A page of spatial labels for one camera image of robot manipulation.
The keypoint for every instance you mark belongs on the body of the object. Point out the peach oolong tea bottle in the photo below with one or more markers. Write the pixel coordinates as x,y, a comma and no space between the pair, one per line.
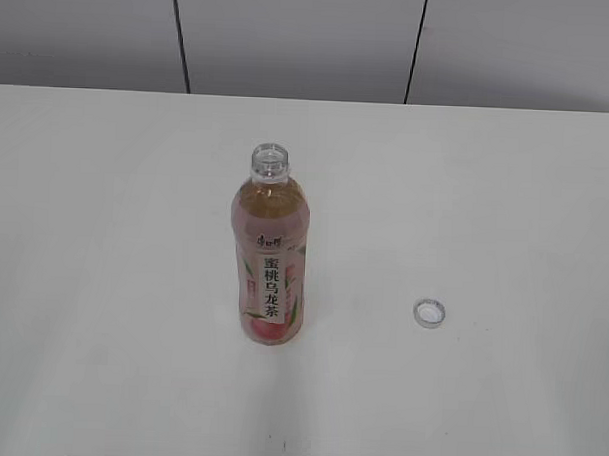
270,220

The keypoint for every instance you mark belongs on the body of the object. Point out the white bottle cap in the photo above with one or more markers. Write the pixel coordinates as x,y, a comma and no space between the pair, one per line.
429,313

